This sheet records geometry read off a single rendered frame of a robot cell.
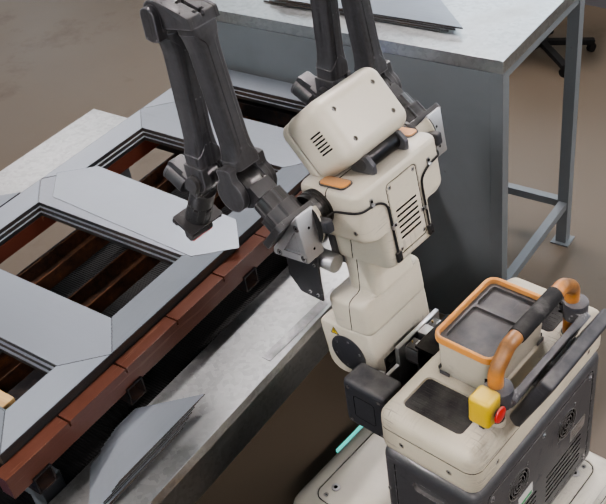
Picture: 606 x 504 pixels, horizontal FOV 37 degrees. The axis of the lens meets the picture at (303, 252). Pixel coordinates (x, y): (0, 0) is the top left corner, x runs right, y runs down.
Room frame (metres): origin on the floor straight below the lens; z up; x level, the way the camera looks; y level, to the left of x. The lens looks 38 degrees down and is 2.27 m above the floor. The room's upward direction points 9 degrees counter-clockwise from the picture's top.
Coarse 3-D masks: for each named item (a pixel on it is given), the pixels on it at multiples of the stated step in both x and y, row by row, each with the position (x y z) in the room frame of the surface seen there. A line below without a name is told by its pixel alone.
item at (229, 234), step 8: (232, 224) 1.98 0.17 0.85; (224, 232) 1.95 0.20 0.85; (232, 232) 1.95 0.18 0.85; (216, 240) 1.92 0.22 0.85; (224, 240) 1.92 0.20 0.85; (232, 240) 1.91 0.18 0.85; (200, 248) 1.90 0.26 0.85; (208, 248) 1.89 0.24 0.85; (216, 248) 1.89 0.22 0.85; (224, 248) 1.88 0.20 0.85
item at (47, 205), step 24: (240, 96) 2.73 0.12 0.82; (264, 96) 2.68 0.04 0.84; (120, 144) 2.51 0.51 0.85; (168, 144) 2.50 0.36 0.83; (48, 192) 2.29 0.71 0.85; (288, 192) 2.09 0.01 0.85; (24, 216) 2.21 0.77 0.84; (48, 216) 2.21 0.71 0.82; (72, 216) 2.16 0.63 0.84; (96, 216) 2.13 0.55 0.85; (0, 240) 2.12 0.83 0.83; (120, 240) 2.03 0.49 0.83; (144, 240) 1.98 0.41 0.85; (240, 240) 1.92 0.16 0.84; (216, 264) 1.85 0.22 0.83; (192, 288) 1.77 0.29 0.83; (24, 360) 1.61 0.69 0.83; (0, 456) 1.30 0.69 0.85
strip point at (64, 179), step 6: (84, 168) 2.39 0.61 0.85; (90, 168) 2.39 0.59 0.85; (60, 174) 2.38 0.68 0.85; (66, 174) 2.38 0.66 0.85; (72, 174) 2.37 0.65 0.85; (78, 174) 2.37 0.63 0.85; (84, 174) 2.36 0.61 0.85; (60, 180) 2.35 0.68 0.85; (66, 180) 2.34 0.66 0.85; (72, 180) 2.34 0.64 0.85; (54, 186) 2.32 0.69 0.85; (60, 186) 2.31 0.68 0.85; (66, 186) 2.31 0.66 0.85; (54, 192) 2.29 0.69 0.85
